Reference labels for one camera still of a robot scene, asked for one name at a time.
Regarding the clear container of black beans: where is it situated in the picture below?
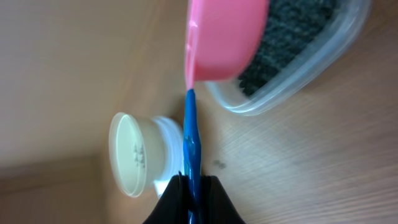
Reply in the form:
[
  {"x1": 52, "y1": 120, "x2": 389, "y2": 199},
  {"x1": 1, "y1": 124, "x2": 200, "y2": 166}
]
[{"x1": 206, "y1": 0, "x2": 371, "y2": 116}]

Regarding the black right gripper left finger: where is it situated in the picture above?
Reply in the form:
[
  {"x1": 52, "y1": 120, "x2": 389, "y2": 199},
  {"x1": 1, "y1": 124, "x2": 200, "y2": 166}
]
[{"x1": 143, "y1": 174, "x2": 189, "y2": 224}]

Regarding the white plastic bowl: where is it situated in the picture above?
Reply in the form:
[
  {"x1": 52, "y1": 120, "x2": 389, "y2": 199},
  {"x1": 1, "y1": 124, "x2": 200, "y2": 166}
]
[{"x1": 109, "y1": 113, "x2": 166, "y2": 197}]

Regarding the pink scoop with blue handle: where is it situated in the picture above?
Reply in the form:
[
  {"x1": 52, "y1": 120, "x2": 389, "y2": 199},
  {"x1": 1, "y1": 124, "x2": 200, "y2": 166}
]
[{"x1": 183, "y1": 0, "x2": 269, "y2": 223}]

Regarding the spilled black bean near scale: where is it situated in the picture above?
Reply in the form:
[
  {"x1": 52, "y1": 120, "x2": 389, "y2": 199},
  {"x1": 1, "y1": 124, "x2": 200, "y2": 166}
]
[{"x1": 213, "y1": 160, "x2": 226, "y2": 169}]

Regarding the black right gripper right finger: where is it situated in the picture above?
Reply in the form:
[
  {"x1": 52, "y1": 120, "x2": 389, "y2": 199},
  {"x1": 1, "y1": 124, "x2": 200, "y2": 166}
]
[{"x1": 201, "y1": 175, "x2": 245, "y2": 224}]

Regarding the white digital kitchen scale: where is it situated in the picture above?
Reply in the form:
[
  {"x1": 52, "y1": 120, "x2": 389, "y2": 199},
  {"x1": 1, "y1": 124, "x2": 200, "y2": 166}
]
[{"x1": 154, "y1": 116, "x2": 184, "y2": 198}]

